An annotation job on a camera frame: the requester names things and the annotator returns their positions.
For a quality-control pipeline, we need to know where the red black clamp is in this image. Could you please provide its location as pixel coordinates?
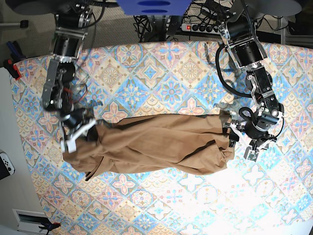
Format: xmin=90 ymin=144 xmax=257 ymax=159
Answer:
xmin=3 ymin=59 xmax=21 ymax=80

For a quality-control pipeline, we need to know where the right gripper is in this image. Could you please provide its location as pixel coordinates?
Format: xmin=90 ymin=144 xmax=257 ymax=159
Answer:
xmin=58 ymin=108 xmax=98 ymax=142

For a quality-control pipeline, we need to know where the handheld game console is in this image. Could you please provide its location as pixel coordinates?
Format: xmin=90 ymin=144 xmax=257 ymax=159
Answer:
xmin=0 ymin=150 xmax=15 ymax=180

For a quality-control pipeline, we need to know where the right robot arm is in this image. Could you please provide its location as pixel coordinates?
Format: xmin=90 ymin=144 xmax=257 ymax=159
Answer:
xmin=41 ymin=0 xmax=93 ymax=141

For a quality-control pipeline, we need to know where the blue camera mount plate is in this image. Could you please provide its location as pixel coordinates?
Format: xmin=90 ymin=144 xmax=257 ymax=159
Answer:
xmin=116 ymin=0 xmax=192 ymax=16

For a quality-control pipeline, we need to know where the patterned tablecloth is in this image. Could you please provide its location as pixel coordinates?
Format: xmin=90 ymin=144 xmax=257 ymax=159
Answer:
xmin=10 ymin=42 xmax=313 ymax=235

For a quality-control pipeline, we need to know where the brown t-shirt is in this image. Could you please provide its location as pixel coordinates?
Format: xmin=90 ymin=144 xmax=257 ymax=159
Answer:
xmin=63 ymin=113 xmax=234 ymax=180

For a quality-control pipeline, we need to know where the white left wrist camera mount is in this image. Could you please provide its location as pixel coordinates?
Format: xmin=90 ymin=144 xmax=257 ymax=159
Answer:
xmin=229 ymin=119 xmax=278 ymax=162

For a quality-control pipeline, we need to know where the white power strip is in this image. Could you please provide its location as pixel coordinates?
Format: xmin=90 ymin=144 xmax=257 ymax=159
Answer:
xmin=180 ymin=23 xmax=219 ymax=35

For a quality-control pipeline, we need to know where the white box device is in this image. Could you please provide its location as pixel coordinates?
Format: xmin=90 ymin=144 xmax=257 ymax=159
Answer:
xmin=12 ymin=209 xmax=49 ymax=235

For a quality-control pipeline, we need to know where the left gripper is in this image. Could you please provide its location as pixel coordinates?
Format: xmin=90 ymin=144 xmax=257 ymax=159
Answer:
xmin=224 ymin=107 xmax=284 ymax=147

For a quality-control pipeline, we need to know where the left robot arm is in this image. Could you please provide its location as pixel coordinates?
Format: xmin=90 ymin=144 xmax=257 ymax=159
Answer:
xmin=215 ymin=0 xmax=284 ymax=151

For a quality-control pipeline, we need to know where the orange black clamp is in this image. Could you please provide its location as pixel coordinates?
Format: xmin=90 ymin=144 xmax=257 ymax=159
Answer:
xmin=38 ymin=219 xmax=61 ymax=235

